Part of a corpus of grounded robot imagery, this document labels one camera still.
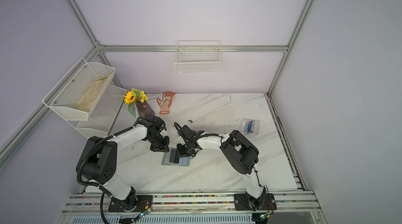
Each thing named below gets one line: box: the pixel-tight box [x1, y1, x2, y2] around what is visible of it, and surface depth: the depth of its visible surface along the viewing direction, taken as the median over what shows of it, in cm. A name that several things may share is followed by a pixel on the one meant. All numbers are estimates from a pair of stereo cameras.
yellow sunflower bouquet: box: [124, 87, 149, 118], surface depth 87 cm
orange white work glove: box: [156, 91, 176, 115], surface depth 116 cm
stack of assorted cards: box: [247, 120, 254, 133], surface depth 99 cm
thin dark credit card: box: [169, 148, 180, 164], surface depth 89 cm
